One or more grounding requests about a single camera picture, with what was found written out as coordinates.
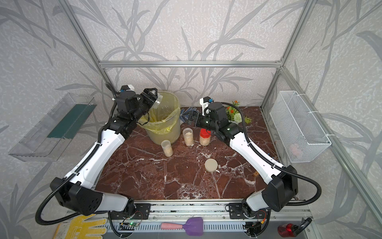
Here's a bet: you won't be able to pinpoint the yellow dotted work glove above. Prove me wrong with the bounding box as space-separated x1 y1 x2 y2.
53 214 107 239

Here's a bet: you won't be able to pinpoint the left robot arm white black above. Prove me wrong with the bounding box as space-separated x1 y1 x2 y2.
35 85 159 226

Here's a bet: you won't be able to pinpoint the open clear oatmeal jar tall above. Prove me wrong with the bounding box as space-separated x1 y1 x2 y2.
183 128 194 146

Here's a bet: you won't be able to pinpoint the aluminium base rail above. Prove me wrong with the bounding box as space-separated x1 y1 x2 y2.
104 199 312 223

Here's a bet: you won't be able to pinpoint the clear plastic wall shelf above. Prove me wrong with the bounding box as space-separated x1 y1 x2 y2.
9 93 96 162

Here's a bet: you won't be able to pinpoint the green circuit board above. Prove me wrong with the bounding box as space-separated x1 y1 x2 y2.
120 221 141 228

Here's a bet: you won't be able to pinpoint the blue dotted work glove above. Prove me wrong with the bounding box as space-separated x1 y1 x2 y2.
180 107 198 124

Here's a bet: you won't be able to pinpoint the clear oatmeal jar small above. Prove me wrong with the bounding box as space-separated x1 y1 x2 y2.
161 140 173 157

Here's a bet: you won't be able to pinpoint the purple scoop pink handle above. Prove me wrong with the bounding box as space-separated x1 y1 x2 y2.
161 217 204 237

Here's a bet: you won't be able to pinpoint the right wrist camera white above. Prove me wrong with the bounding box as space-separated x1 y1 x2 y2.
200 97 214 116

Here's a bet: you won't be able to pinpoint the white pot artificial flowers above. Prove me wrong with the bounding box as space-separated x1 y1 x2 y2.
226 101 252 125

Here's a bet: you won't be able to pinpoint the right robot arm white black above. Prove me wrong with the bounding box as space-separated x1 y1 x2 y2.
182 102 322 213

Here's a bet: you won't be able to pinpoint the mesh trash bin yellow bag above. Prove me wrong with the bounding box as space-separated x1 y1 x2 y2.
138 91 181 145

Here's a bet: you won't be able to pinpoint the red lid oatmeal jar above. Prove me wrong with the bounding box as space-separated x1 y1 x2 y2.
200 128 211 146

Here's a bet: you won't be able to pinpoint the white wire wall basket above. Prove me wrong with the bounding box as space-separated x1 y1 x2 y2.
270 91 331 163

